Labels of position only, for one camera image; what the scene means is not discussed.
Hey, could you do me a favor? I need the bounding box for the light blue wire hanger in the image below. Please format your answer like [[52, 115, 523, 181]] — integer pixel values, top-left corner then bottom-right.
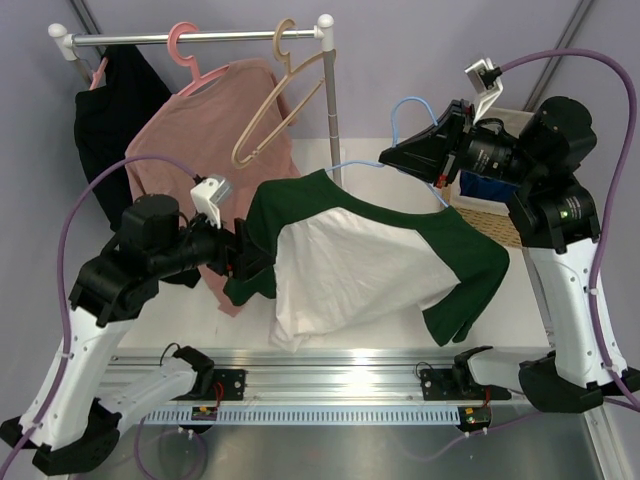
[[323, 96, 454, 209]]

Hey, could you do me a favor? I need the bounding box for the blue cloth in basket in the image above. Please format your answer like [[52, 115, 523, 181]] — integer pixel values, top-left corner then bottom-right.
[[459, 172, 517, 203]]

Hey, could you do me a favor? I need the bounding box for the small pink hanger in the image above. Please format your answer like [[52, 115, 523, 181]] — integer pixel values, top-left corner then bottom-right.
[[89, 56, 109, 91]]

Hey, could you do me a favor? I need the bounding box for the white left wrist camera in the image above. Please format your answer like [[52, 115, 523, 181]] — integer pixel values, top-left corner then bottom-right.
[[190, 175, 233, 229]]

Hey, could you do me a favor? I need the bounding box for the pink t shirt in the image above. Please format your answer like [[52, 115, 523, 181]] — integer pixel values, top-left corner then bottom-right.
[[123, 57, 303, 318]]

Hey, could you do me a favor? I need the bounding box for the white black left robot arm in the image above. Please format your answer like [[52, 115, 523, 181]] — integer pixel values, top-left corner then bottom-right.
[[1, 175, 275, 477]]

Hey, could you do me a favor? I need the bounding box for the black t shirt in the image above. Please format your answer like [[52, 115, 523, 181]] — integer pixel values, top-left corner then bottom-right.
[[74, 45, 201, 289]]

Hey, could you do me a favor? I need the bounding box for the aluminium rail frame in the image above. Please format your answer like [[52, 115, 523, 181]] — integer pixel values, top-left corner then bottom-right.
[[99, 347, 616, 480]]

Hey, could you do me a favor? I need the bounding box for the beige plastic hanger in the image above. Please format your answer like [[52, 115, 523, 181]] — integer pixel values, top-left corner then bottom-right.
[[230, 18, 337, 169]]

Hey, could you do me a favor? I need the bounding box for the wicker laundry basket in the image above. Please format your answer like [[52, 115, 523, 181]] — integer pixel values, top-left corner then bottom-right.
[[450, 196, 522, 248]]

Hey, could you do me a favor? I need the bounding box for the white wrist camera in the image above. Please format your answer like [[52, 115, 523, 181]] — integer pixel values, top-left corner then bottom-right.
[[464, 58, 504, 124], [190, 175, 233, 229]]

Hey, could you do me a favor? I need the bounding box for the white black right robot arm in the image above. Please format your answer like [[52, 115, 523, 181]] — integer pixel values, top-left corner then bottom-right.
[[431, 96, 639, 413]]

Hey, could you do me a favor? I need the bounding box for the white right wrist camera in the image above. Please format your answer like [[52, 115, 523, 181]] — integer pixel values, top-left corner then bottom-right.
[[464, 58, 504, 124]]

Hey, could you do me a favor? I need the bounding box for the white clothes rack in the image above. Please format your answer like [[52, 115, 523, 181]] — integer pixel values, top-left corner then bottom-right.
[[48, 14, 342, 185]]

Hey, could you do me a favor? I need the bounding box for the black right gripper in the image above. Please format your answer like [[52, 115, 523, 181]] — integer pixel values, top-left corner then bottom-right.
[[380, 100, 541, 189]]

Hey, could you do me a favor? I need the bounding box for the pink plastic hanger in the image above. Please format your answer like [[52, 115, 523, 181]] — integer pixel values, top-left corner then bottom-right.
[[166, 22, 230, 97]]

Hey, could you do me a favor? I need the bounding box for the green and white t shirt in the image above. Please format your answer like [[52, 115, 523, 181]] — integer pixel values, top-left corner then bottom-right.
[[224, 171, 510, 351]]

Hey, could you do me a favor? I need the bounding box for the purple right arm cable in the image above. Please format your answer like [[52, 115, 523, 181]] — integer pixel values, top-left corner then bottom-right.
[[399, 47, 640, 461]]

